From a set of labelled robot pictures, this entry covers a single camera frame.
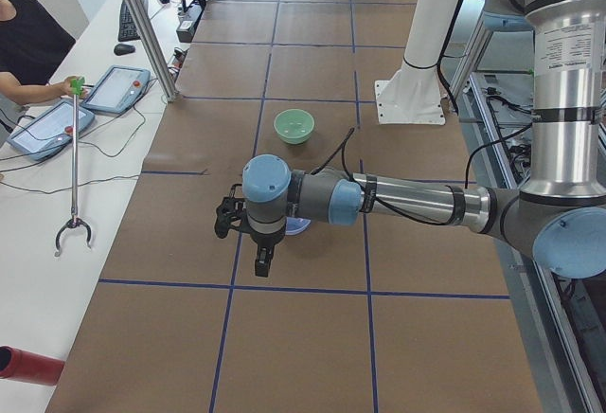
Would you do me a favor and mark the far teach pendant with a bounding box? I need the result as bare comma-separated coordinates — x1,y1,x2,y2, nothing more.
81,65,151,115

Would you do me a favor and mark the green ceramic bowl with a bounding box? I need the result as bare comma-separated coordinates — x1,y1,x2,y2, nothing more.
274,109,315,145

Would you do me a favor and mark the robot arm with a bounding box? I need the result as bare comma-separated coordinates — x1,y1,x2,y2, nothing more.
237,0,605,278

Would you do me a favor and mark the blue ceramic bowl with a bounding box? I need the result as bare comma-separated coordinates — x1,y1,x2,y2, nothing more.
285,217,311,236

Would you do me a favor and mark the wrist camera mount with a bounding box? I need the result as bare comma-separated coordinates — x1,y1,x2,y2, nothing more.
214,183,245,239

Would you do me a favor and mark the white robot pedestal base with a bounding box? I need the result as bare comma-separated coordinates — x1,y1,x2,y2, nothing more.
375,0,461,125

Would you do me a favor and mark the reacher grabber tool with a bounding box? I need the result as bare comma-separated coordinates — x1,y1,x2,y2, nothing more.
54,77,92,258

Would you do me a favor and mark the red cylinder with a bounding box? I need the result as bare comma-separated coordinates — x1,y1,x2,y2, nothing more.
1,346,64,386

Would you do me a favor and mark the black computer mouse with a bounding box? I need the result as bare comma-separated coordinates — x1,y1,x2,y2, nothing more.
114,43,135,56

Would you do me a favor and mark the aluminium frame post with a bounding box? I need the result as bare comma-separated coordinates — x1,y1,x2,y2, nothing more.
125,0,178,102

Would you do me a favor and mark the teach pendant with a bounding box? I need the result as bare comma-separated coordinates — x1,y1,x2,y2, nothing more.
7,99,74,161
81,65,151,115

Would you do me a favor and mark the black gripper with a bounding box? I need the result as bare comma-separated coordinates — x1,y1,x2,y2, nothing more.
251,229,285,277

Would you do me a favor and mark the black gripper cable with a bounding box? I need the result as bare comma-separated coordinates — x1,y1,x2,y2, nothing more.
312,127,503,227

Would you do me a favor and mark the black keyboard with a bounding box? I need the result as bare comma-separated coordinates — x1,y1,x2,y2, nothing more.
117,0,140,43

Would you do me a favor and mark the seated person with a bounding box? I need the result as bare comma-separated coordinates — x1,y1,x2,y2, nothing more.
1,0,76,106

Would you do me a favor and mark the near teach pendant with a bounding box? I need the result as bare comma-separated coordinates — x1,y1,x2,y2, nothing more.
7,99,74,161

